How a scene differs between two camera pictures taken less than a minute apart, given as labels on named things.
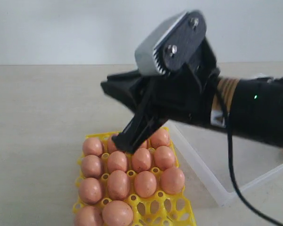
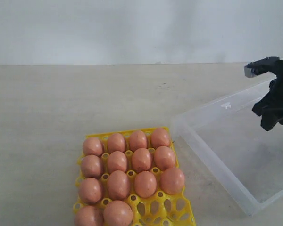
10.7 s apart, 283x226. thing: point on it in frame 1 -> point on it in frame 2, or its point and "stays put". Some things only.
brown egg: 92,146 stays put
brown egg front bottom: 117,213 stays put
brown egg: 161,138 stays put
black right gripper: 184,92 -> 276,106
